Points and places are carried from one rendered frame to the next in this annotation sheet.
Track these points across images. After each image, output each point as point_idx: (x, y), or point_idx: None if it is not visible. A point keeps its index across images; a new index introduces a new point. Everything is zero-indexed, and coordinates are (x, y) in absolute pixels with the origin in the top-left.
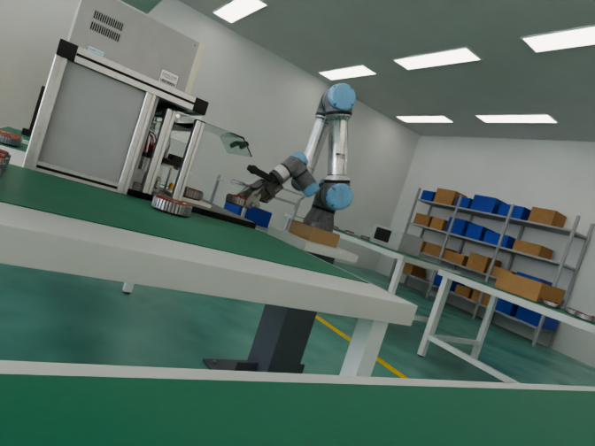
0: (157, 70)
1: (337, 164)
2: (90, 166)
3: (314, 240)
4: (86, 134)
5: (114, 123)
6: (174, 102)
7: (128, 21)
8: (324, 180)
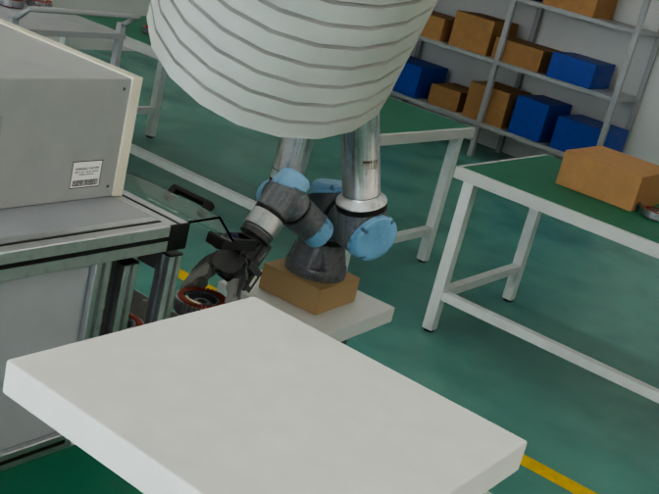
0: (65, 171)
1: (367, 180)
2: (19, 430)
3: (323, 309)
4: None
5: (47, 341)
6: (139, 255)
7: (8, 107)
8: (339, 207)
